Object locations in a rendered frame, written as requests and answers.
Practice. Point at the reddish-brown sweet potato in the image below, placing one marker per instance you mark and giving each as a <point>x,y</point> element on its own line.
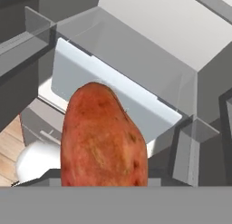
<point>102,137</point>

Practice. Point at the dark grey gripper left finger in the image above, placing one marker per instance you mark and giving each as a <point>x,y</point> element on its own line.
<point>52,175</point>

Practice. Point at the grey fridge freezer drawer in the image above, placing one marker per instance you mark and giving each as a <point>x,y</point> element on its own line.
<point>39,118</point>

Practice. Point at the clear fridge door bin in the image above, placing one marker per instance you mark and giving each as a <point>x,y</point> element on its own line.
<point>190,152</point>
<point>21,49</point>

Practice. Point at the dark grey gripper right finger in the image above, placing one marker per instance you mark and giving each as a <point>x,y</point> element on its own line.
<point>157,174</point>

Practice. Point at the pale translucent fridge drawer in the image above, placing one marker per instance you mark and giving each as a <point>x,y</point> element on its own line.
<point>90,70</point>

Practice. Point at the white round object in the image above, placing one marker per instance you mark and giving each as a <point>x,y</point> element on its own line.
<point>36,161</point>

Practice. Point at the grey fridge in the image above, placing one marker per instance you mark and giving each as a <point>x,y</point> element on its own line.
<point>157,40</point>

